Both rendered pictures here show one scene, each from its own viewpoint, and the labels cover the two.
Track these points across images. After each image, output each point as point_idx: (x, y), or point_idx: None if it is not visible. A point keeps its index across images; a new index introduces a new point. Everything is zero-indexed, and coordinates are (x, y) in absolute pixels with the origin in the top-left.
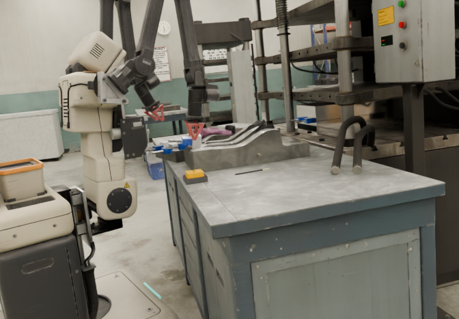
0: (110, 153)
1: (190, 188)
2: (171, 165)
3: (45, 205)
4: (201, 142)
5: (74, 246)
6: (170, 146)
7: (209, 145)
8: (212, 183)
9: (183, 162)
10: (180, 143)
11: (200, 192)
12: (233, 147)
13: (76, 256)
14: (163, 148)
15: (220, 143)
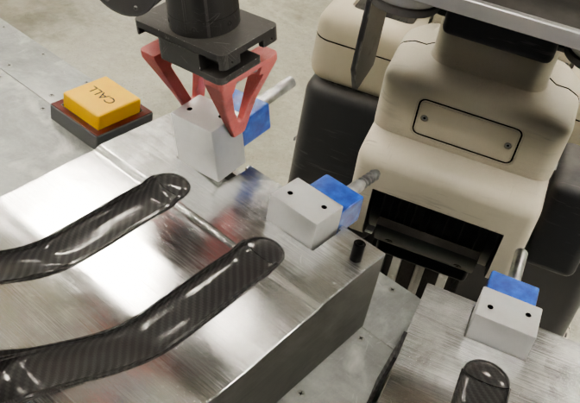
0: (435, 48)
1: (69, 74)
2: (391, 281)
3: None
4: (286, 271)
5: (305, 97)
6: (365, 178)
7: (191, 223)
8: (23, 107)
9: (389, 339)
10: (334, 188)
11: (21, 57)
12: (22, 186)
13: (301, 116)
14: (504, 274)
15: (167, 279)
